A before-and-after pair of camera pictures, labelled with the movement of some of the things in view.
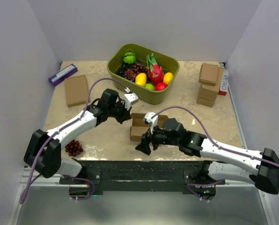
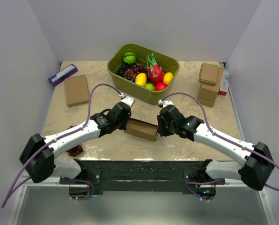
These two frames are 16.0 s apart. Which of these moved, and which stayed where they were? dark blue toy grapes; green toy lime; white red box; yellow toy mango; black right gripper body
Moved: black right gripper body
Stayed: green toy lime; dark blue toy grapes; white red box; yellow toy mango
